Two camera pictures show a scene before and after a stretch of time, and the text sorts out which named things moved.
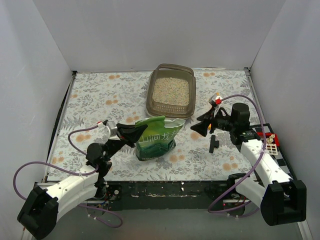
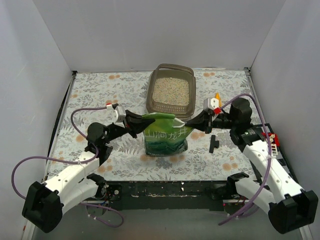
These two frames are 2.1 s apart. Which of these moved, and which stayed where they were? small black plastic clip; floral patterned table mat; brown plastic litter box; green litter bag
Moved: green litter bag
Stayed: small black plastic clip; brown plastic litter box; floral patterned table mat
